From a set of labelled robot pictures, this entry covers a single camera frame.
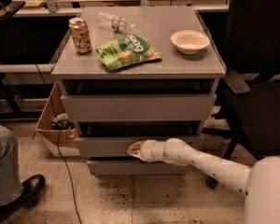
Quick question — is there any black office chair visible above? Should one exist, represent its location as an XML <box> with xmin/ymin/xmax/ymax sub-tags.
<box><xmin>201</xmin><ymin>0</ymin><xmax>280</xmax><ymax>189</ymax></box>

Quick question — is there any person leg in jeans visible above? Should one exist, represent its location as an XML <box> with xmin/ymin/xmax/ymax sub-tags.
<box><xmin>0</xmin><ymin>125</ymin><xmax>23</xmax><ymax>206</ymax></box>

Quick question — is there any cardboard box on floor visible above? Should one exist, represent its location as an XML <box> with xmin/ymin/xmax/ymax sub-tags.
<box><xmin>35</xmin><ymin>83</ymin><xmax>80</xmax><ymax>157</ymax></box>

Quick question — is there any black floor cable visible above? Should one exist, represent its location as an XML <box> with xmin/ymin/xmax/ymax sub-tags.
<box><xmin>34</xmin><ymin>63</ymin><xmax>83</xmax><ymax>224</ymax></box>

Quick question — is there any green chip bag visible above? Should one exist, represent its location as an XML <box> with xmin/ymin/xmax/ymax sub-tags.
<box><xmin>96</xmin><ymin>35</ymin><xmax>161</xmax><ymax>72</ymax></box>

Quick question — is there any clear plastic water bottle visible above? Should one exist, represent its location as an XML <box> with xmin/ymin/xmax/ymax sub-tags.
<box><xmin>95</xmin><ymin>11</ymin><xmax>133</xmax><ymax>34</ymax></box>

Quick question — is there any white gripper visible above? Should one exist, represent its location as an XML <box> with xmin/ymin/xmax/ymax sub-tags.
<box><xmin>128</xmin><ymin>140</ymin><xmax>167</xmax><ymax>162</ymax></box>

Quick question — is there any grey drawer cabinet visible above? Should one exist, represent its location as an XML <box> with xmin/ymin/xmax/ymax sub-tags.
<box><xmin>50</xmin><ymin>5</ymin><xmax>227</xmax><ymax>147</ymax></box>

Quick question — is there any grey top drawer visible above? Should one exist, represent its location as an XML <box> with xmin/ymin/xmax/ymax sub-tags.
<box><xmin>61</xmin><ymin>94</ymin><xmax>216</xmax><ymax>122</ymax></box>

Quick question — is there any gold soda can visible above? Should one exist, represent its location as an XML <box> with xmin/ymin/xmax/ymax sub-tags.
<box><xmin>69</xmin><ymin>17</ymin><xmax>92</xmax><ymax>54</ymax></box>

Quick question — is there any black leather shoe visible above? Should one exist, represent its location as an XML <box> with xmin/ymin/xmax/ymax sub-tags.
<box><xmin>0</xmin><ymin>175</ymin><xmax>46</xmax><ymax>222</ymax></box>

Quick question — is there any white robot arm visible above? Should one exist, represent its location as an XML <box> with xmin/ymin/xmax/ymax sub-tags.
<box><xmin>128</xmin><ymin>138</ymin><xmax>280</xmax><ymax>224</ymax></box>

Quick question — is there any white paper bowl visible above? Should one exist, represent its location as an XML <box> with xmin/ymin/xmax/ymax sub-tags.
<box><xmin>170</xmin><ymin>30</ymin><xmax>210</xmax><ymax>55</ymax></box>

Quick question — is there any green item in box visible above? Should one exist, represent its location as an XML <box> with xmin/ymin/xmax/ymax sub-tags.
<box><xmin>51</xmin><ymin>113</ymin><xmax>74</xmax><ymax>130</ymax></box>

